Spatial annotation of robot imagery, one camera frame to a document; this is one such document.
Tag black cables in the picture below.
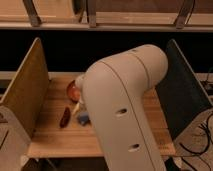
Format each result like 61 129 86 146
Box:
179 66 213 171

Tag left wooden side panel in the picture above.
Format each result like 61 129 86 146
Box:
0 38 49 143

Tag wooden shelf with brackets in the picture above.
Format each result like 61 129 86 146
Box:
0 0 213 33

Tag right dark side panel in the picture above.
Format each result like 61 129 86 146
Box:
156 39 213 140

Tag blue small object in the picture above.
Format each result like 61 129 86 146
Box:
77 112 90 126

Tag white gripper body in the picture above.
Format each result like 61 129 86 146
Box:
72 75 85 116

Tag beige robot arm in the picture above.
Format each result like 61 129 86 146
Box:
75 44 168 171

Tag dark red pepper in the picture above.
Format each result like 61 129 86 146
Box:
60 107 71 128

